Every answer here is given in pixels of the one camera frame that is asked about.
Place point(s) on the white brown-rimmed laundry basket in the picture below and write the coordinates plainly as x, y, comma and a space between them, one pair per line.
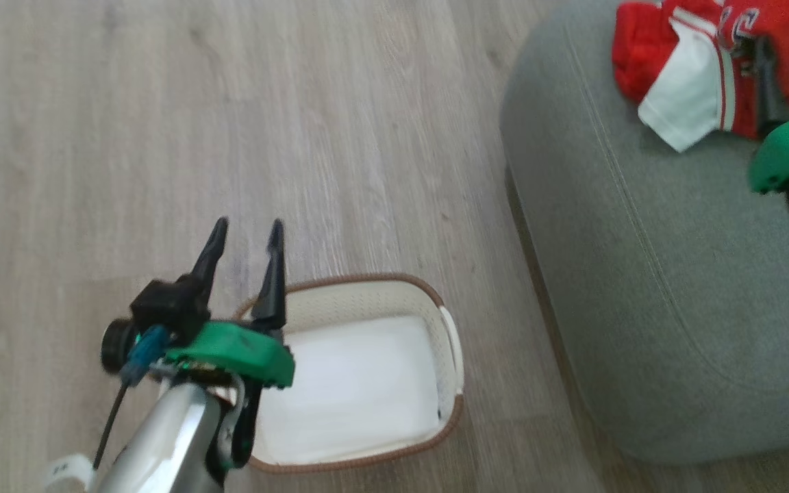
360, 383

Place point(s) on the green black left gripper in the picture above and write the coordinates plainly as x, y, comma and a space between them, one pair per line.
237, 352

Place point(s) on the red shorts with white waistband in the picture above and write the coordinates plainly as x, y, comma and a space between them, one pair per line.
641, 55

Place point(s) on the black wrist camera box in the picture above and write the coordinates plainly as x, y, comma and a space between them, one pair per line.
168, 308

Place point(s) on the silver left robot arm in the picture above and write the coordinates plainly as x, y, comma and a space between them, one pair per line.
161, 445

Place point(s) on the red jersey with white sleeves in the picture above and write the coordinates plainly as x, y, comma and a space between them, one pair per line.
696, 96

